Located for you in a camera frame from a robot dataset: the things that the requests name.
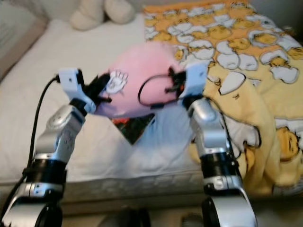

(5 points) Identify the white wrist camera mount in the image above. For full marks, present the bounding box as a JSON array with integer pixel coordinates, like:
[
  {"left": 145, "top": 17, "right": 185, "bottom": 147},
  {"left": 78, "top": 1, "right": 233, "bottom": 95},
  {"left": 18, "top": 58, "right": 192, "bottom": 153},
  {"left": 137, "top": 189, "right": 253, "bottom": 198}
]
[
  {"left": 182, "top": 63, "right": 209, "bottom": 99},
  {"left": 58, "top": 68, "right": 86, "bottom": 101}
]

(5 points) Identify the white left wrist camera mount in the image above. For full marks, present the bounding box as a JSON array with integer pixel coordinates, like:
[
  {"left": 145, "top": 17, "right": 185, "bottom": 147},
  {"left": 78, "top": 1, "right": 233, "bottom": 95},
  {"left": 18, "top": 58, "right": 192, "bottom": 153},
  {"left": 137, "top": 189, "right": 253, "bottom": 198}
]
[{"left": 58, "top": 68, "right": 86, "bottom": 101}]

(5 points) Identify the yellow cartoon egg blanket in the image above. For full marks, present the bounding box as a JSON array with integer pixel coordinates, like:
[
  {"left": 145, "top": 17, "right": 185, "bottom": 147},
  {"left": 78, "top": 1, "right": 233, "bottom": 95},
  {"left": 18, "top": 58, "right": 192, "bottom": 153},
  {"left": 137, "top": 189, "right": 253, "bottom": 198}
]
[{"left": 142, "top": 0, "right": 303, "bottom": 197}]

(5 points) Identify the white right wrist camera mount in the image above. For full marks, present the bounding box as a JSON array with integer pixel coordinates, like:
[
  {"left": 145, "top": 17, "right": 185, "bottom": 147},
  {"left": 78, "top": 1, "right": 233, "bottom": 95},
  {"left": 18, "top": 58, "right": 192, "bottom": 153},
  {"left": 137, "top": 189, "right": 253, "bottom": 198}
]
[{"left": 182, "top": 63, "right": 209, "bottom": 99}]

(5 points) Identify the dark red cover book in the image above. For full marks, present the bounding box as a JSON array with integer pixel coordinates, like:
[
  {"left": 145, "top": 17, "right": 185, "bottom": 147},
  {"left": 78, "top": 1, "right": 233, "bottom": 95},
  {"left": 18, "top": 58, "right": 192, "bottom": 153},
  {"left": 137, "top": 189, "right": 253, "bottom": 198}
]
[{"left": 111, "top": 113, "right": 156, "bottom": 145}]

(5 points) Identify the pink plush pillow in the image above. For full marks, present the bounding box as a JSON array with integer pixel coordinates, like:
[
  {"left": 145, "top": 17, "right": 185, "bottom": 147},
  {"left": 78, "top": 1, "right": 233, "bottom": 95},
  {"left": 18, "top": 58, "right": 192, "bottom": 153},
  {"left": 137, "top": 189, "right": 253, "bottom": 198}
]
[{"left": 94, "top": 43, "right": 185, "bottom": 119}]

